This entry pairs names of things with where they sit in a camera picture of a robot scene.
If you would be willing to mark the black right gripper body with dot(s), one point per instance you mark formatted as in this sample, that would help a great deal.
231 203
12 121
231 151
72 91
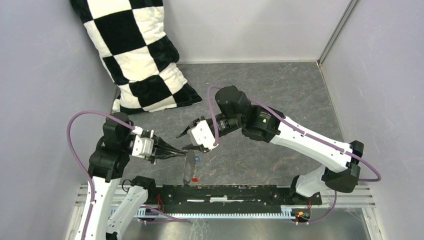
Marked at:
226 125

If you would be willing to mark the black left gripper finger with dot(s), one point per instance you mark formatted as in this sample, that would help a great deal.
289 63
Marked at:
163 146
169 155

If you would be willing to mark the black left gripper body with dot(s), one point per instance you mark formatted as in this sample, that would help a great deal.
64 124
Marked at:
152 134

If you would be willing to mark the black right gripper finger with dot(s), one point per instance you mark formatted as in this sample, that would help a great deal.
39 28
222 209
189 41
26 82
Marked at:
191 125
190 147

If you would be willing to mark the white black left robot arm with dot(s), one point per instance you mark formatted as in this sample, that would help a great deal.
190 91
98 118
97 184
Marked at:
121 140

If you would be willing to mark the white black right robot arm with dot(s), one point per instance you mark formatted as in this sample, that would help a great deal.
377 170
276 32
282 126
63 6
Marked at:
339 170

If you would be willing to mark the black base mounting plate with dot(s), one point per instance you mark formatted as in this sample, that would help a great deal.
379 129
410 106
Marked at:
227 199

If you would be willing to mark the black white checkered pillow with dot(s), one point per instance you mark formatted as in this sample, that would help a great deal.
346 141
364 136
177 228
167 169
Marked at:
137 54

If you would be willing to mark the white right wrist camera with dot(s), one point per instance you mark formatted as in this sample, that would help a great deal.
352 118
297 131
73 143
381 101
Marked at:
203 136

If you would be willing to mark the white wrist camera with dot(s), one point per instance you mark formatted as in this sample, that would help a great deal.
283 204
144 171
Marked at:
203 136
143 143

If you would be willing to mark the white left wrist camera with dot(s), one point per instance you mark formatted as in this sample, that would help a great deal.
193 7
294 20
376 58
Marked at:
143 143

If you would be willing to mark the white slotted cable duct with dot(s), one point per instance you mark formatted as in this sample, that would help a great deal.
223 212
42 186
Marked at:
285 214

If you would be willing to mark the aluminium corner frame post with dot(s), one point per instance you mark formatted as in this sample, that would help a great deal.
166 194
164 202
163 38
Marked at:
349 10

